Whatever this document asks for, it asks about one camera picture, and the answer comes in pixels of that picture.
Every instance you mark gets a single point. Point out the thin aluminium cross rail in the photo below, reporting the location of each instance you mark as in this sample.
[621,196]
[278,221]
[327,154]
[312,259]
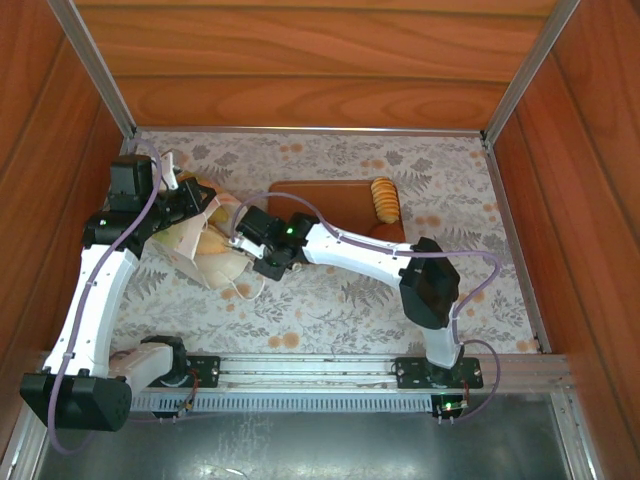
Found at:
[310,130]

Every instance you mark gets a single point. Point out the wide aluminium base rail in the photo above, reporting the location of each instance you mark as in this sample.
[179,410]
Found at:
[310,372]

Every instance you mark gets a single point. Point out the aluminium frame post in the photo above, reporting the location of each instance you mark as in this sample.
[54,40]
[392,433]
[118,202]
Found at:
[530,70]
[85,50]

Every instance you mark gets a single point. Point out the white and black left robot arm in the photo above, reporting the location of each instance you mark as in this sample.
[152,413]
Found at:
[100,300]

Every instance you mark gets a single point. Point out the floral patterned table mat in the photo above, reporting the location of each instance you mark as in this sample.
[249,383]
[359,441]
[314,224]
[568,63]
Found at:
[320,310]

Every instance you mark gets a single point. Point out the ridged spiral fake bread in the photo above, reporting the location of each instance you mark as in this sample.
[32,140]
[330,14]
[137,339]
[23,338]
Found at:
[384,200]

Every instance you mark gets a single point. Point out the circuit board with green light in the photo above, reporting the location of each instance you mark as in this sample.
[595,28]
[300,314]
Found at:
[450,407]

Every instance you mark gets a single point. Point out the aluminium lower frame rail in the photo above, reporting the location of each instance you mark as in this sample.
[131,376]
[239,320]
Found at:
[20,450]
[575,440]

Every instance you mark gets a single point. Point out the reflective steel sheet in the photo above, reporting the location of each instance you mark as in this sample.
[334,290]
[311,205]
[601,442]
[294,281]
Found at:
[300,450]

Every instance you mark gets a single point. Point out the brown rectangular tray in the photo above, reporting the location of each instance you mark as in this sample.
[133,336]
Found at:
[330,205]

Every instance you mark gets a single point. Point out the white printed paper bag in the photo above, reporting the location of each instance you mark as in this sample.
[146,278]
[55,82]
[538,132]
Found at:
[185,240]

